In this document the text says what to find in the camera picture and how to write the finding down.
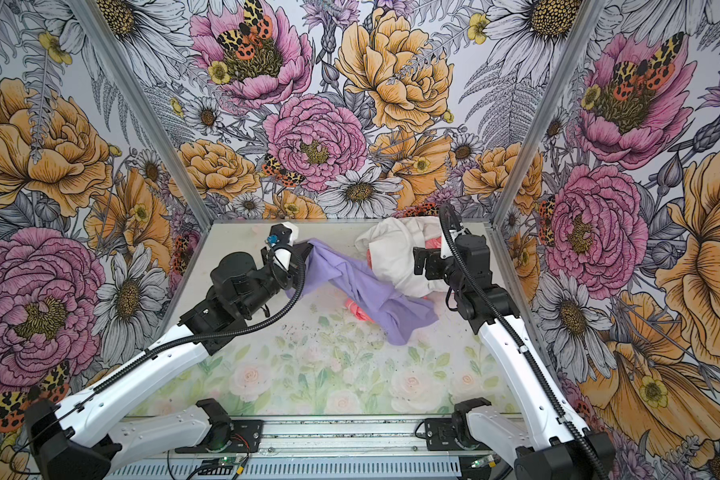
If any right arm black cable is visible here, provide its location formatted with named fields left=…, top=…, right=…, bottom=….
left=436, top=203, right=607, bottom=480

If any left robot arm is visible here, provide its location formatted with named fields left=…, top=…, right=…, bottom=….
left=25, top=225, right=313, bottom=479

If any aluminium mounting rail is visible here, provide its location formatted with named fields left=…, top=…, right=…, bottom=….
left=119, top=413, right=520, bottom=461

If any white cloth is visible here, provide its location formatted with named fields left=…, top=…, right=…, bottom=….
left=355, top=216, right=448, bottom=298

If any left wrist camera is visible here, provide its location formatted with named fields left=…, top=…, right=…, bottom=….
left=266, top=222, right=299, bottom=248

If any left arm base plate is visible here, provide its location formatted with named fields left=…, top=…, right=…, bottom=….
left=175, top=420, right=264, bottom=454

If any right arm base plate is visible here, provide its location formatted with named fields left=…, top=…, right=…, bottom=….
left=422, top=417, right=476, bottom=452

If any white vented cable duct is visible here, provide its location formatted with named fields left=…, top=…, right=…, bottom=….
left=107, top=456, right=462, bottom=479

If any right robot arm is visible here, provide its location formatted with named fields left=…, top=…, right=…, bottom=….
left=413, top=233, right=615, bottom=479

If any purple cloth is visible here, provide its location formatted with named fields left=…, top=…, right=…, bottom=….
left=302, top=239, right=438, bottom=346

